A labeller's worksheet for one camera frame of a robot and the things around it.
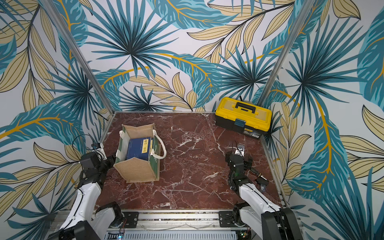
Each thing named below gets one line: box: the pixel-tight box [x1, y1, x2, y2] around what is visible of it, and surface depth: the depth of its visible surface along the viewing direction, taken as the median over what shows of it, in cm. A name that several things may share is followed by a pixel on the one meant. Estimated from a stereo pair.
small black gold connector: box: [250, 167, 269, 186], surface depth 88 cm
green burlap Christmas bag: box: [113, 123, 167, 183], surface depth 83 cm
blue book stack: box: [126, 136, 154, 161], surface depth 87 cm
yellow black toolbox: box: [214, 97, 273, 139], surface depth 100 cm
